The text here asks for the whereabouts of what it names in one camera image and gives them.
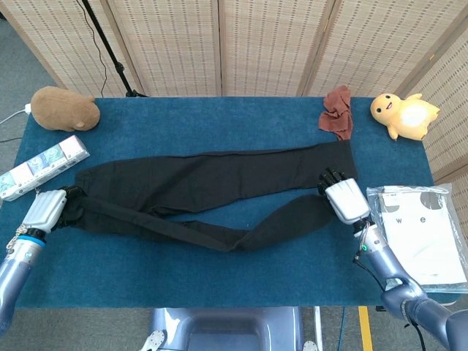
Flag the blue table mat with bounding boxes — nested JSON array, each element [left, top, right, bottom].
[[0, 97, 436, 310]]

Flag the rust brown cloth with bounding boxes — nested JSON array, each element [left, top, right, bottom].
[[317, 85, 355, 142]]

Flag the black tripod stand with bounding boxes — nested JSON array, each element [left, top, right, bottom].
[[80, 0, 149, 98]]

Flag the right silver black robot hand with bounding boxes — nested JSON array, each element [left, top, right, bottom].
[[316, 167, 371, 224]]

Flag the black trousers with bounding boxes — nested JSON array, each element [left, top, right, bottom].
[[64, 140, 359, 254]]

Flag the white plug with cable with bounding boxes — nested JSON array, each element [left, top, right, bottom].
[[0, 103, 33, 127]]

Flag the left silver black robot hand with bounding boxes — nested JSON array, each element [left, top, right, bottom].
[[21, 185, 87, 235]]

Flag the thin black hanging cable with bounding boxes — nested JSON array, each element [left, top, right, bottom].
[[80, 0, 110, 97]]

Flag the blue-grey robot torso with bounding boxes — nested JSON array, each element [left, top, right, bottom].
[[150, 306, 304, 351]]

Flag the yellow duck plush toy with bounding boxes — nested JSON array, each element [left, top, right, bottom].
[[369, 92, 442, 142]]

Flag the clear bag with white garment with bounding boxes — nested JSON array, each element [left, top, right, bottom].
[[366, 184, 468, 293]]

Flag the tissue multipack in plastic wrap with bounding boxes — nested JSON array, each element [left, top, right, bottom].
[[0, 134, 91, 201]]

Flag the brown capybara plush toy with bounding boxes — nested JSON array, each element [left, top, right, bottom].
[[30, 86, 102, 132]]

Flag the white table leg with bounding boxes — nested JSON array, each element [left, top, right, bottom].
[[313, 306, 323, 344]]

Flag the thin blue cable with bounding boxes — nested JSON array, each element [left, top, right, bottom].
[[338, 306, 347, 351]]

